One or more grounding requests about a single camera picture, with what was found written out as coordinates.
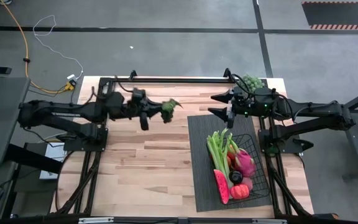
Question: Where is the red watermelon slice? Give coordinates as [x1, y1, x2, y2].
[213, 169, 231, 205]

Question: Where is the white cable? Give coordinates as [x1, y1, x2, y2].
[32, 14, 85, 80]

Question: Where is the black round plum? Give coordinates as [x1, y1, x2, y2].
[228, 170, 244, 185]

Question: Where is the grey woven placemat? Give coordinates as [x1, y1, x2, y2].
[186, 114, 273, 213]

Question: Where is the black wire basket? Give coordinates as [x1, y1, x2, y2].
[208, 133, 272, 206]

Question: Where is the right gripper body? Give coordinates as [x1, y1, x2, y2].
[227, 86, 276, 121]

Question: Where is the pink dragon fruit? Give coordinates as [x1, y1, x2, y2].
[227, 133, 257, 178]

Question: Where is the black hazard striped floor mat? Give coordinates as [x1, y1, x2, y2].
[301, 1, 358, 31]

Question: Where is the pink peach with leaf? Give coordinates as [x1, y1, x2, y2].
[241, 176, 254, 192]

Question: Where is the black desk support beam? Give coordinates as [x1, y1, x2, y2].
[4, 143, 65, 175]

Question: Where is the black aluminium table frame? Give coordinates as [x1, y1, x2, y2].
[51, 70, 315, 224]

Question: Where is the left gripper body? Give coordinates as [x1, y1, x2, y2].
[126, 88, 152, 131]

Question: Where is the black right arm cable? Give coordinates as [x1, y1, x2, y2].
[231, 73, 251, 94]

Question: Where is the grey metal table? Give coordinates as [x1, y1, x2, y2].
[323, 83, 358, 181]

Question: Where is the yellow cable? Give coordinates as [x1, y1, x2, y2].
[0, 0, 74, 94]

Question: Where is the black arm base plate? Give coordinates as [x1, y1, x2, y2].
[63, 127, 109, 152]
[257, 128, 315, 154]

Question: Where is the small orange pumpkin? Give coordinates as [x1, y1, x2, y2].
[229, 184, 250, 200]

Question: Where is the green celery bunch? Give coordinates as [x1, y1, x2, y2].
[206, 128, 234, 195]

